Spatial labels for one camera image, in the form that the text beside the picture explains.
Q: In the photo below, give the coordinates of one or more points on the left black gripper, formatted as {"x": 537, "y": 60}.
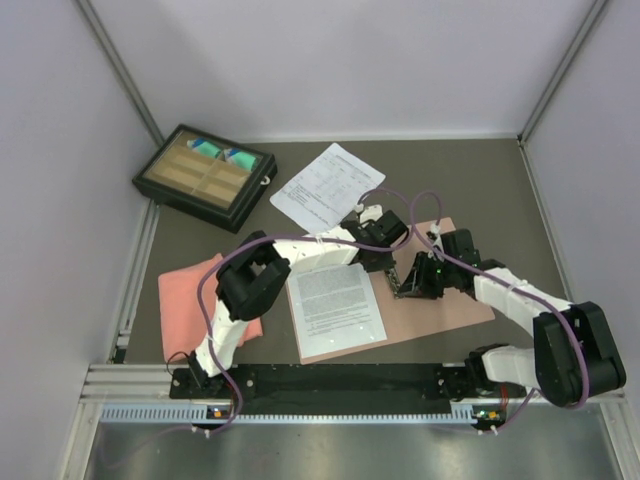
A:
{"x": 383, "y": 264}

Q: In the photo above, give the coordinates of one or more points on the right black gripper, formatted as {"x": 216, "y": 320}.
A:
{"x": 417, "y": 283}

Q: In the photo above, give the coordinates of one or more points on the beige paper folder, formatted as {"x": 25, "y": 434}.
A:
{"x": 411, "y": 318}

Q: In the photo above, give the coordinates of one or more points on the white text document sheet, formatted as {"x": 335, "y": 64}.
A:
{"x": 334, "y": 309}

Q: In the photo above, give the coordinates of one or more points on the pink cloth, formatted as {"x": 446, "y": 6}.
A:
{"x": 181, "y": 320}

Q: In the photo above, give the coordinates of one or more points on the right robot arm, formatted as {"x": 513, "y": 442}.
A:
{"x": 574, "y": 355}

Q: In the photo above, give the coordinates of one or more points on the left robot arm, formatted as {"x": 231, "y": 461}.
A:
{"x": 245, "y": 285}

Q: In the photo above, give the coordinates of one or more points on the chrome folder clip mechanism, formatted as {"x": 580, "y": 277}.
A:
{"x": 393, "y": 281}

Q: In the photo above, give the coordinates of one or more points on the white table form sheet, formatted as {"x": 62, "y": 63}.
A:
{"x": 324, "y": 192}

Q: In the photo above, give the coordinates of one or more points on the right teal roll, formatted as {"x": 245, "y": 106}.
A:
{"x": 240, "y": 158}

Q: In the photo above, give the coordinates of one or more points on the teal roll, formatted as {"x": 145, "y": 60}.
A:
{"x": 240, "y": 158}
{"x": 204, "y": 147}

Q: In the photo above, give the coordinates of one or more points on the black compartment box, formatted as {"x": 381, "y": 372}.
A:
{"x": 209, "y": 189}

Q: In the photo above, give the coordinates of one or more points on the left teal roll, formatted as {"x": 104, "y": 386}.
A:
{"x": 204, "y": 147}

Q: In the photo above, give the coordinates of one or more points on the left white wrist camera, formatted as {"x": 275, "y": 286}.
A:
{"x": 367, "y": 214}

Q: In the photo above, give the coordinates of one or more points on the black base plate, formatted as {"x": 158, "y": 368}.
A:
{"x": 360, "y": 388}

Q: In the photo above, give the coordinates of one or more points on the right aluminium frame post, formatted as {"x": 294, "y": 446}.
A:
{"x": 587, "y": 26}

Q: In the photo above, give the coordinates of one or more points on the aluminium frame post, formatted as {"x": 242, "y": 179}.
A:
{"x": 95, "y": 25}
{"x": 587, "y": 26}

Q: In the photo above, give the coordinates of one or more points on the grey slotted cable duct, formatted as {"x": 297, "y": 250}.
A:
{"x": 212, "y": 415}

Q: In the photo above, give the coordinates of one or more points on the left aluminium frame post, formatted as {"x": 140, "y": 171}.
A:
{"x": 95, "y": 25}

